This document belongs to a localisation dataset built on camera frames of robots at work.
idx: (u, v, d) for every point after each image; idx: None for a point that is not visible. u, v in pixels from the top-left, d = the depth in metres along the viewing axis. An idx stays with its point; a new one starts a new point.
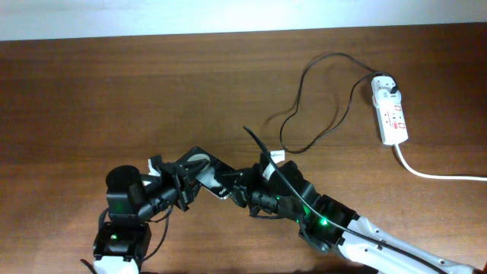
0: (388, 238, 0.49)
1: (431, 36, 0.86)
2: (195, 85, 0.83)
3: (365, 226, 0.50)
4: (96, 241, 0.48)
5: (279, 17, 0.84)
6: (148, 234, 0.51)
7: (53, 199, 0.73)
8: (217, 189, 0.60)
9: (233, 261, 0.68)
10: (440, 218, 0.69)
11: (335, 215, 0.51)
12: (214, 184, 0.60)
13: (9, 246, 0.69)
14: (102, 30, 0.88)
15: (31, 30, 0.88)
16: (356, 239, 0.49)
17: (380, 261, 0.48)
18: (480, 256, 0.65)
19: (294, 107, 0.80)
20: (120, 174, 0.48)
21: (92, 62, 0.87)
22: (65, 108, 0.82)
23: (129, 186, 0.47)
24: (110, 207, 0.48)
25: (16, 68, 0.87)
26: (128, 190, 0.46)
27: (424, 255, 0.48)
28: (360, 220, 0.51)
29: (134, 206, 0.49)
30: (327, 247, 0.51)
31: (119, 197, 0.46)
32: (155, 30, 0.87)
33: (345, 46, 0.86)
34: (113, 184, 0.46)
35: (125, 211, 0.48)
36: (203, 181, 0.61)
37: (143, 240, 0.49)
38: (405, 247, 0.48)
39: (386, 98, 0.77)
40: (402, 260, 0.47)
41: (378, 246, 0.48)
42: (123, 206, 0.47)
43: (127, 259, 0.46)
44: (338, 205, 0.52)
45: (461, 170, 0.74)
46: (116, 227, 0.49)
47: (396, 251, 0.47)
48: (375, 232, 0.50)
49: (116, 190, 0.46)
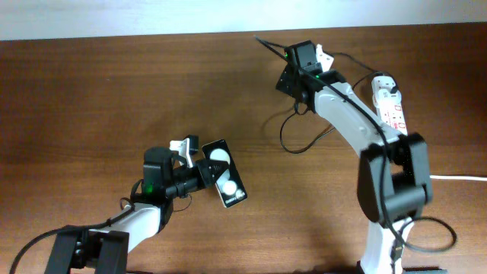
0: (355, 98, 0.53)
1: (431, 36, 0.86)
2: (195, 85, 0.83)
3: (342, 87, 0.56)
4: (132, 197, 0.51)
5: (279, 17, 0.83)
6: (168, 208, 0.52)
7: (54, 199, 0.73)
8: (224, 197, 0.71)
9: (234, 261, 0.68)
10: (440, 218, 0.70)
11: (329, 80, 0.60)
12: (224, 190, 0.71)
13: (11, 246, 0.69)
14: (98, 30, 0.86)
15: (24, 29, 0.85)
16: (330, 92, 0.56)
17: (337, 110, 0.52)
18: (478, 256, 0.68)
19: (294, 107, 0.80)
20: (159, 151, 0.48)
21: (90, 61, 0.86)
22: (64, 108, 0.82)
23: (164, 160, 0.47)
24: (144, 177, 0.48)
25: (13, 68, 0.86)
26: (163, 163, 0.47)
27: (386, 127, 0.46)
28: (343, 84, 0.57)
29: (163, 180, 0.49)
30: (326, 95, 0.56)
31: (154, 168, 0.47)
32: (154, 29, 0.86)
33: (345, 45, 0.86)
34: (149, 157, 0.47)
35: (157, 183, 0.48)
36: (219, 183, 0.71)
37: (166, 210, 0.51)
38: (366, 109, 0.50)
39: (386, 98, 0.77)
40: (351, 114, 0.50)
41: (342, 100, 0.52)
42: (156, 178, 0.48)
43: (154, 208, 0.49)
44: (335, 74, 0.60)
45: (462, 170, 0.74)
46: (145, 196, 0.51)
47: (351, 105, 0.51)
48: (349, 93, 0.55)
49: (154, 161, 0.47)
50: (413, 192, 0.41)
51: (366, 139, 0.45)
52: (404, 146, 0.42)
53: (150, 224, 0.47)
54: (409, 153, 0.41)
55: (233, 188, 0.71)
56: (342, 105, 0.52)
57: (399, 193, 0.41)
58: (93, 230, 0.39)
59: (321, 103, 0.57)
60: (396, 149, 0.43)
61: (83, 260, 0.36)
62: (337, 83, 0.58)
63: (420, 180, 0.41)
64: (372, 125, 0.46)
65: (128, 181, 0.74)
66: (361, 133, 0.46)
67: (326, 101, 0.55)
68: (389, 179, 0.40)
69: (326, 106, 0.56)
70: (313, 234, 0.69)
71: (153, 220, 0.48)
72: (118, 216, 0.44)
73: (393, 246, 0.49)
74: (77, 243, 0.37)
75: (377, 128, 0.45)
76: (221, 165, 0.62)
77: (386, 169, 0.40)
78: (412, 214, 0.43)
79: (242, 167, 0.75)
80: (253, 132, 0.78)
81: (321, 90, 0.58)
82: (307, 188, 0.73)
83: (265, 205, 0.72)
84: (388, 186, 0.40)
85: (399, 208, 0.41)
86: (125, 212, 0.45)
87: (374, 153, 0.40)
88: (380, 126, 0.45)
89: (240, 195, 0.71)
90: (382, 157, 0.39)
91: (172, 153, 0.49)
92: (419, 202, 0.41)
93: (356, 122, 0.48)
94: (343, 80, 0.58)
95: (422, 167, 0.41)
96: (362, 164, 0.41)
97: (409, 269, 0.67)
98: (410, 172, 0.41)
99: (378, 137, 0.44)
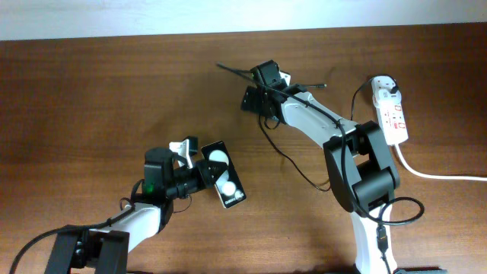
0: (316, 103, 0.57)
1: (431, 37, 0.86)
2: (195, 85, 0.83)
3: (304, 95, 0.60)
4: (133, 198, 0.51)
5: (279, 17, 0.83)
6: (168, 209, 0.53)
7: (53, 199, 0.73)
8: (224, 197, 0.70)
9: (234, 261, 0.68)
10: (440, 218, 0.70)
11: (293, 90, 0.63)
12: (224, 191, 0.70)
13: (11, 246, 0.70)
14: (97, 30, 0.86)
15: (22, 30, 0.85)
16: (295, 100, 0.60)
17: (303, 116, 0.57)
18: (477, 256, 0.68)
19: None
20: (160, 150, 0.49)
21: (89, 62, 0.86)
22: (63, 108, 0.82)
23: (165, 160, 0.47)
24: (145, 176, 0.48)
25: (13, 68, 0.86)
26: (164, 163, 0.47)
27: (345, 122, 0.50)
28: (304, 92, 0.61)
29: (164, 180, 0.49)
30: (293, 105, 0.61)
31: (154, 168, 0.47)
32: (154, 30, 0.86)
33: (345, 46, 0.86)
34: (150, 156, 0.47)
35: (157, 183, 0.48)
36: (218, 183, 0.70)
37: (167, 211, 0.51)
38: (326, 112, 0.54)
39: (386, 98, 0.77)
40: (315, 118, 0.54)
41: (305, 106, 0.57)
42: (157, 178, 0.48)
43: (154, 207, 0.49)
44: (297, 85, 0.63)
45: (462, 170, 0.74)
46: (146, 196, 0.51)
47: (313, 109, 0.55)
48: (310, 100, 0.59)
49: (154, 161, 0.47)
50: (380, 177, 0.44)
51: (327, 135, 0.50)
52: (362, 135, 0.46)
53: (151, 224, 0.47)
54: (367, 141, 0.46)
55: (233, 188, 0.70)
56: (304, 109, 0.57)
57: (367, 180, 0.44)
58: (93, 230, 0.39)
59: (289, 111, 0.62)
60: (358, 138, 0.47)
61: (83, 260, 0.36)
62: (298, 93, 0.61)
63: (383, 164, 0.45)
64: (332, 122, 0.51)
65: (128, 181, 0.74)
66: (324, 132, 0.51)
67: (293, 109, 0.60)
68: (353, 167, 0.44)
69: (294, 115, 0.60)
70: (313, 234, 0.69)
71: (153, 219, 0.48)
72: (119, 216, 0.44)
73: (378, 237, 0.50)
74: (77, 243, 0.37)
75: (334, 122, 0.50)
76: (220, 166, 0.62)
77: (349, 156, 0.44)
78: (386, 199, 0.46)
79: (241, 168, 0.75)
80: (253, 132, 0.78)
81: (286, 102, 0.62)
82: (306, 188, 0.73)
83: (265, 205, 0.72)
84: (353, 172, 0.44)
85: (370, 194, 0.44)
86: (125, 212, 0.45)
87: (334, 145, 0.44)
88: (338, 120, 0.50)
89: (240, 195, 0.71)
90: (342, 148, 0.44)
91: (173, 153, 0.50)
92: (389, 186, 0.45)
93: (318, 122, 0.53)
94: (303, 89, 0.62)
95: (383, 152, 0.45)
96: (327, 155, 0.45)
97: (409, 269, 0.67)
98: (374, 158, 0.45)
99: (337, 130, 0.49)
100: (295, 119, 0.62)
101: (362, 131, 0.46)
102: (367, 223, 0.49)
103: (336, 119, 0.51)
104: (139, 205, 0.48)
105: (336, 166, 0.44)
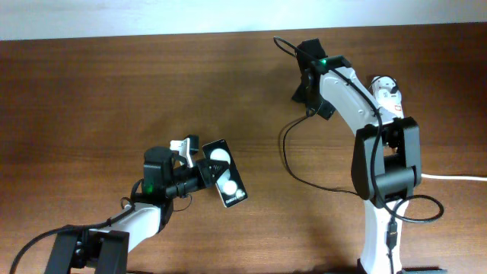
0: (358, 81, 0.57)
1: (431, 37, 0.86)
2: (195, 85, 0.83)
3: (348, 71, 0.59)
4: (133, 197, 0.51)
5: (279, 17, 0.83)
6: (169, 208, 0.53)
7: (53, 199, 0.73)
8: (224, 196, 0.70)
9: (234, 261, 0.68)
10: (440, 218, 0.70)
11: (336, 65, 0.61)
12: (224, 190, 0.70)
13: (11, 246, 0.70)
14: (97, 30, 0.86)
15: (23, 30, 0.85)
16: (337, 73, 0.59)
17: (341, 92, 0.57)
18: (478, 256, 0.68)
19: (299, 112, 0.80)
20: (159, 150, 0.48)
21: (89, 61, 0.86)
22: (63, 108, 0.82)
23: (164, 160, 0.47)
24: (144, 176, 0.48)
25: (13, 68, 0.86)
26: (163, 163, 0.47)
27: (384, 113, 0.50)
28: (348, 68, 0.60)
29: (163, 180, 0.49)
30: (330, 79, 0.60)
31: (154, 168, 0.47)
32: (154, 30, 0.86)
33: (345, 45, 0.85)
34: (149, 157, 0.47)
35: (157, 183, 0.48)
36: (219, 181, 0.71)
37: (166, 210, 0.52)
38: (367, 93, 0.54)
39: (386, 99, 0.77)
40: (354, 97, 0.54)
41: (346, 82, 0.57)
42: (157, 178, 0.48)
43: (154, 207, 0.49)
44: (342, 60, 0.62)
45: (462, 170, 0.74)
46: (147, 196, 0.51)
47: (354, 88, 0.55)
48: (353, 77, 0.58)
49: (154, 161, 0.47)
50: (402, 173, 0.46)
51: (364, 121, 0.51)
52: (397, 129, 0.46)
53: (151, 223, 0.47)
54: (402, 135, 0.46)
55: (234, 187, 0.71)
56: (344, 87, 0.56)
57: (390, 172, 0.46)
58: (93, 230, 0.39)
59: (325, 84, 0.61)
60: (391, 132, 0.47)
61: (82, 260, 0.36)
62: (341, 68, 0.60)
63: (410, 161, 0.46)
64: (370, 109, 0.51)
65: (128, 181, 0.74)
66: (361, 116, 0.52)
67: (330, 83, 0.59)
68: (380, 157, 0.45)
69: (331, 89, 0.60)
70: (313, 234, 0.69)
71: (153, 218, 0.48)
72: (119, 216, 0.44)
73: (388, 231, 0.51)
74: (77, 243, 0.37)
75: (374, 112, 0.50)
76: (221, 164, 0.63)
77: (380, 147, 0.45)
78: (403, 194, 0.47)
79: (242, 168, 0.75)
80: (253, 132, 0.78)
81: (326, 73, 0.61)
82: (307, 188, 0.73)
83: (265, 205, 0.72)
84: (379, 163, 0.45)
85: (389, 186, 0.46)
86: (125, 212, 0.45)
87: (369, 133, 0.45)
88: (377, 109, 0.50)
89: (240, 195, 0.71)
90: (377, 137, 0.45)
91: (173, 152, 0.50)
92: (408, 183, 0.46)
93: (358, 103, 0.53)
94: (348, 66, 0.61)
95: (413, 149, 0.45)
96: (358, 141, 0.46)
97: (409, 269, 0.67)
98: (402, 154, 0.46)
99: (374, 119, 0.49)
100: (330, 94, 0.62)
101: (399, 125, 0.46)
102: (380, 215, 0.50)
103: (377, 107, 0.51)
104: (140, 205, 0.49)
105: (366, 153, 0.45)
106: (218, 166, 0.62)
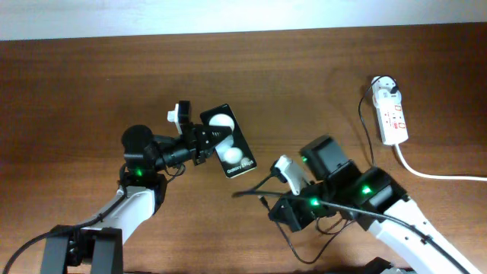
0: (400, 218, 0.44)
1: (432, 37, 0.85)
2: (195, 85, 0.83)
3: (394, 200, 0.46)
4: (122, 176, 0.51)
5: (278, 17, 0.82)
6: (163, 183, 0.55)
7: (52, 199, 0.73)
8: (228, 166, 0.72)
9: (233, 261, 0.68)
10: (440, 218, 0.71)
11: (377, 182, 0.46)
12: (226, 158, 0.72)
13: (11, 246, 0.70)
14: (95, 30, 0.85)
15: (17, 30, 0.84)
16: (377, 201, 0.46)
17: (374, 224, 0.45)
18: (475, 256, 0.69)
19: (300, 112, 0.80)
20: (138, 134, 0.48)
21: (88, 62, 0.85)
22: (62, 108, 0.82)
23: (145, 147, 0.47)
24: (127, 164, 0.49)
25: (11, 68, 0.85)
26: (144, 150, 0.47)
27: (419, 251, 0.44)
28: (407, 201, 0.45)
29: (150, 162, 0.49)
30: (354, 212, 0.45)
31: (135, 157, 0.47)
32: (154, 30, 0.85)
33: (345, 46, 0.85)
34: (129, 146, 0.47)
35: (144, 165, 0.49)
36: (220, 150, 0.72)
37: (160, 189, 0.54)
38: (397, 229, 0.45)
39: (386, 98, 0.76)
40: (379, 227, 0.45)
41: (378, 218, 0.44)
42: (141, 162, 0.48)
43: (147, 188, 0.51)
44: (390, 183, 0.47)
45: (461, 170, 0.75)
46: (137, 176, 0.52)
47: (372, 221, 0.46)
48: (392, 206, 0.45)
49: (134, 150, 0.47)
50: None
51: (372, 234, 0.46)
52: None
53: (144, 207, 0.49)
54: None
55: (237, 155, 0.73)
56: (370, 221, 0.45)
57: None
58: (85, 227, 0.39)
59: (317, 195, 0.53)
60: None
61: (78, 258, 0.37)
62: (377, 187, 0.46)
63: None
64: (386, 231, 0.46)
65: None
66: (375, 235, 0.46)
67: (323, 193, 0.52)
68: None
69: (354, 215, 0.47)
70: (313, 234, 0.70)
71: (147, 202, 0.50)
72: (109, 206, 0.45)
73: None
74: (71, 243, 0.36)
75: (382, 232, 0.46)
76: (222, 131, 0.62)
77: None
78: None
79: None
80: (254, 132, 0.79)
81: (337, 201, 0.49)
82: None
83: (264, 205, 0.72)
84: None
85: None
86: (115, 204, 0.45)
87: None
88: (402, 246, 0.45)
89: (245, 164, 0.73)
90: None
91: (154, 135, 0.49)
92: None
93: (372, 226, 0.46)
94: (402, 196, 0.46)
95: None
96: None
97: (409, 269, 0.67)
98: None
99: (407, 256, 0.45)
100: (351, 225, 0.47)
101: None
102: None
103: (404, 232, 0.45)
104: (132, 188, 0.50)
105: None
106: (217, 132, 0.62)
